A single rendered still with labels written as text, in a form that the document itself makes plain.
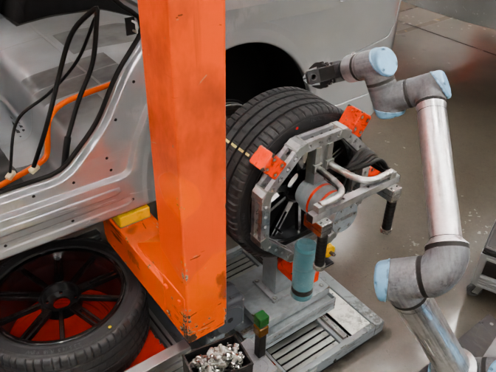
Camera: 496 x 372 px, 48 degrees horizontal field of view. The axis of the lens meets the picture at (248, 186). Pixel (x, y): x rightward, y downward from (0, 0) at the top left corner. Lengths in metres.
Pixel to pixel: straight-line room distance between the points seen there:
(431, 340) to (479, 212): 2.01
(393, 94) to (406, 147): 2.46
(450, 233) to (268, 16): 1.10
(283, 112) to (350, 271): 1.32
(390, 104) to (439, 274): 0.55
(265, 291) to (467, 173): 1.98
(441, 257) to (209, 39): 0.82
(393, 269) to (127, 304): 1.06
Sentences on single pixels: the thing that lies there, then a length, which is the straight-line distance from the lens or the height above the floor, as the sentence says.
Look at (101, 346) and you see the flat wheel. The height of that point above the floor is 0.49.
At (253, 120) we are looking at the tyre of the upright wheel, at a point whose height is 1.14.
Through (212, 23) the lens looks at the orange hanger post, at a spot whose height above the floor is 1.63.
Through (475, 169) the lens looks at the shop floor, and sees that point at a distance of 4.15.
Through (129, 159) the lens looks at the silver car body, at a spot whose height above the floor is 0.97.
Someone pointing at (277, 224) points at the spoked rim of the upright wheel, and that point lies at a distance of 2.21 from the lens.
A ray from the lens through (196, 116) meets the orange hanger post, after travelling 1.49.
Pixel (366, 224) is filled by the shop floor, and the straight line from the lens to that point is 3.41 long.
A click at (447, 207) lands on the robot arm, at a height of 1.19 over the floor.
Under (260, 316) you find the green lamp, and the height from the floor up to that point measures 0.66.
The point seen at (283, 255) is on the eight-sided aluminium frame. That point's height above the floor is 0.64.
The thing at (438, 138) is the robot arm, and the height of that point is 1.30.
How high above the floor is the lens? 2.10
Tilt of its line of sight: 35 degrees down
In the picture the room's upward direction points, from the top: 1 degrees clockwise
